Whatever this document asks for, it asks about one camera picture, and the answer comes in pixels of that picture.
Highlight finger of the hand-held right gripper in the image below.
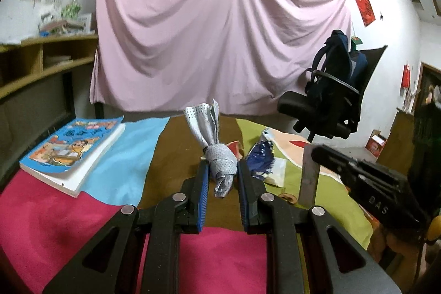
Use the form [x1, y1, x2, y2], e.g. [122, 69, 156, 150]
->
[311, 144, 380, 185]

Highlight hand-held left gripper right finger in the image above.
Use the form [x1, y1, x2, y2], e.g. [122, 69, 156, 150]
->
[238, 159, 402, 294]

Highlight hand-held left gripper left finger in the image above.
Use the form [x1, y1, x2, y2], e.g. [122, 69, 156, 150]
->
[42, 160, 211, 294]

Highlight grey dotted twisted cloth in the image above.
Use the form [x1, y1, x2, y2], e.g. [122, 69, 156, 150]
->
[182, 99, 239, 198]

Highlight white snack packet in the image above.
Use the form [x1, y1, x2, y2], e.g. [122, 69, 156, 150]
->
[265, 159, 287, 186]

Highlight blue foil wrapper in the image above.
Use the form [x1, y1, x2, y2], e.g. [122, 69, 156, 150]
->
[246, 139, 276, 179]

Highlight red triangular wrapper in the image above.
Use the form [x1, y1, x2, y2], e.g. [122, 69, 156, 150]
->
[225, 141, 242, 161]

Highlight cardboard box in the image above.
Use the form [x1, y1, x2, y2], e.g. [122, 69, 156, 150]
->
[366, 129, 386, 156]

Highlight wooden cabinet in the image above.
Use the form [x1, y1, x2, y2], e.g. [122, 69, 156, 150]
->
[375, 108, 420, 177]

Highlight black office chair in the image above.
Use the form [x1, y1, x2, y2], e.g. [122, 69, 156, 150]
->
[277, 45, 388, 143]

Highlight colourful patchwork blanket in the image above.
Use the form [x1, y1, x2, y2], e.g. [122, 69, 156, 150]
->
[0, 115, 384, 294]

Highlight dark blue backpack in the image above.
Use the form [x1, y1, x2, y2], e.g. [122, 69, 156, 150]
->
[305, 29, 367, 129]

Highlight red hanging packet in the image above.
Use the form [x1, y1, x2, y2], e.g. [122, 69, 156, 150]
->
[401, 64, 412, 88]

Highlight blue illustrated book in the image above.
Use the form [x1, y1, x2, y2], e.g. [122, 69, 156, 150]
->
[19, 115, 126, 198]

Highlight pink hanging sheet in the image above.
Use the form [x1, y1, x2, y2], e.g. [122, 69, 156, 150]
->
[89, 0, 353, 116]

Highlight wooden shelf desk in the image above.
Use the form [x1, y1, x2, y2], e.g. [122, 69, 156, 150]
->
[0, 34, 99, 185]

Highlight folded papers in shelf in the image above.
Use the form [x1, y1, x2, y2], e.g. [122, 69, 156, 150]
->
[43, 55, 73, 68]

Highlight white small box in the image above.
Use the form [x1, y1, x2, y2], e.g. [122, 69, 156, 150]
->
[77, 13, 93, 31]

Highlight stack of books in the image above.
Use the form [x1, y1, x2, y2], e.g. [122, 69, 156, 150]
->
[39, 18, 87, 35]

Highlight glass jar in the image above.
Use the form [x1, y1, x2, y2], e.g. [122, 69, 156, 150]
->
[60, 0, 82, 19]

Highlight wooden door frame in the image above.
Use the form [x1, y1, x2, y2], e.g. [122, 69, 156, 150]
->
[412, 61, 441, 112]

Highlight red paper wall decoration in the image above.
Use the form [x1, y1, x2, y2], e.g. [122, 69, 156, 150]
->
[355, 0, 376, 28]

